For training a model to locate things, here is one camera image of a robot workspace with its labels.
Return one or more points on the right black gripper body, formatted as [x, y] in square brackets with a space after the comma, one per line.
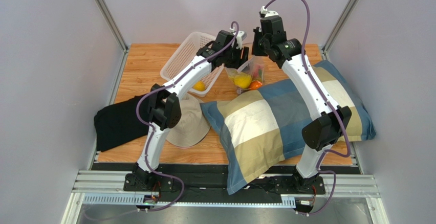
[256, 46]

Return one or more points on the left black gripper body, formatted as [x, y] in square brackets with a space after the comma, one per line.
[233, 58]

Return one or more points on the clear zip top bag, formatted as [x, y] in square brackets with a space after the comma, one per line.
[255, 67]

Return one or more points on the yellow fake fruit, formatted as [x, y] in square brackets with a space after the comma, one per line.
[199, 86]

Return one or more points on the yellow fake lemon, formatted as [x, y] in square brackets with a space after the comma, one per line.
[242, 80]

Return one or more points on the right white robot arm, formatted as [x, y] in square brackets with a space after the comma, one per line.
[329, 119]

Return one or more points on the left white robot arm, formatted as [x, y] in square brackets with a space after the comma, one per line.
[160, 109]

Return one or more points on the orange fake fruit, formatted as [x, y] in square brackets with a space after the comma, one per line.
[255, 84]

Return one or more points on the beige bucket hat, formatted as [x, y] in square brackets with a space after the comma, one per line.
[192, 127]

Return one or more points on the blue beige checkered pillow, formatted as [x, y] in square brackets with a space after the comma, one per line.
[261, 128]

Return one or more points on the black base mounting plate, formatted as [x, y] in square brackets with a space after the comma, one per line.
[208, 183]

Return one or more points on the black folded cloth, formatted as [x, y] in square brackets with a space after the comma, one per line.
[118, 124]

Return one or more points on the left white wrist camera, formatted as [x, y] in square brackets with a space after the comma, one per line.
[239, 38]

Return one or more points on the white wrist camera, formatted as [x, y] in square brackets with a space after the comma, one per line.
[264, 12]
[239, 38]

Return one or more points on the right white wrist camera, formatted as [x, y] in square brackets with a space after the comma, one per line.
[264, 12]

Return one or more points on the aluminium frame rail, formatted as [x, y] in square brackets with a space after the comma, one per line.
[113, 188]

